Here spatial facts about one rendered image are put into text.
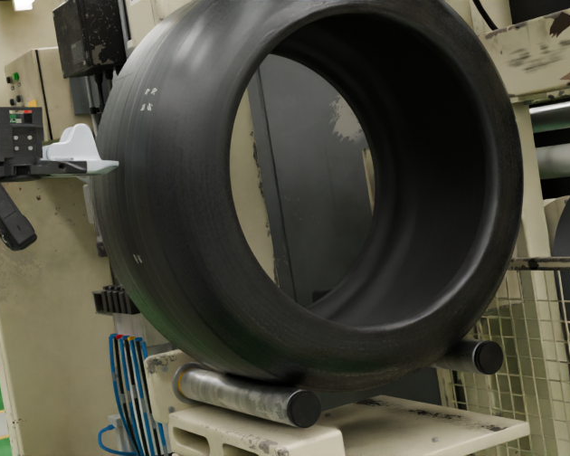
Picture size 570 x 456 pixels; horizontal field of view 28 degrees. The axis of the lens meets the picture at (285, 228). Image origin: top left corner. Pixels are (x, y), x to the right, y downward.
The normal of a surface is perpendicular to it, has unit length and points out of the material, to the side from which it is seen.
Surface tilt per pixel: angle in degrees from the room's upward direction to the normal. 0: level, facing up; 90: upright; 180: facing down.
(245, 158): 90
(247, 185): 90
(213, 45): 59
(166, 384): 90
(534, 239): 90
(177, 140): 79
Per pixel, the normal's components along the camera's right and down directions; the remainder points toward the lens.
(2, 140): 0.47, -0.03
